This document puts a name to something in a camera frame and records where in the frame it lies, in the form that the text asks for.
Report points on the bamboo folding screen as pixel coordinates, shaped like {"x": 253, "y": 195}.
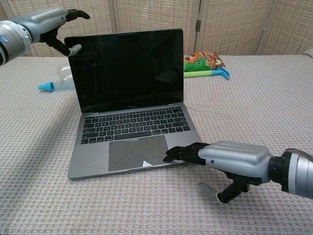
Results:
{"x": 232, "y": 24}

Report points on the silver laptop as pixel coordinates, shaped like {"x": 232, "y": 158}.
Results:
{"x": 127, "y": 73}

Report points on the green orange snack bag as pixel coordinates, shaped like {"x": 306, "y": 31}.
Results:
{"x": 205, "y": 60}

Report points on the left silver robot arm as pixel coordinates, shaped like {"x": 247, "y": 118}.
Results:
{"x": 12, "y": 39}

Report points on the green blue water pump toy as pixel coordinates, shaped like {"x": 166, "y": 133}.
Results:
{"x": 200, "y": 74}

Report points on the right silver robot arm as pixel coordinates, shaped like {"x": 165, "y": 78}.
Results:
{"x": 298, "y": 173}

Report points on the clear bottle blue label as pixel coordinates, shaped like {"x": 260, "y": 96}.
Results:
{"x": 64, "y": 73}

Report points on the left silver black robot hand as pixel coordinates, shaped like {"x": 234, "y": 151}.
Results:
{"x": 46, "y": 20}

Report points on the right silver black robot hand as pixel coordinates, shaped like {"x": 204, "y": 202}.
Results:
{"x": 237, "y": 159}

